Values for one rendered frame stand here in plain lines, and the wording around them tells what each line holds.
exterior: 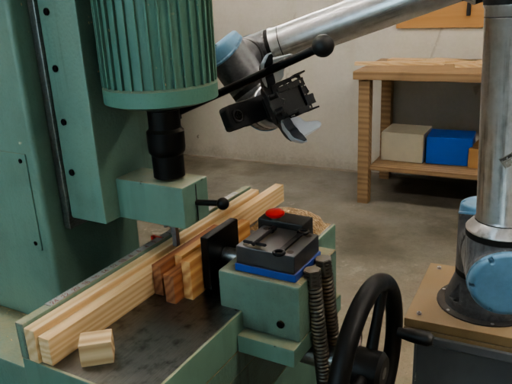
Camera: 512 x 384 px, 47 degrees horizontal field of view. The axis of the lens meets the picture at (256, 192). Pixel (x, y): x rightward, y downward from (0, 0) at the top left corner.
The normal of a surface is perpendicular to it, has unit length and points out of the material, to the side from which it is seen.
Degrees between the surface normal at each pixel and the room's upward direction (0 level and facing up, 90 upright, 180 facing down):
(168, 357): 0
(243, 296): 90
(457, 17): 90
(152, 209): 90
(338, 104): 90
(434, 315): 1
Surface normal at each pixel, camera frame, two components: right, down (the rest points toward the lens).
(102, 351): 0.18, 0.32
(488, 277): -0.22, 0.40
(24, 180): -0.49, 0.31
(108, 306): 0.87, 0.12
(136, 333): -0.04, -0.94
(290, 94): 0.13, 0.07
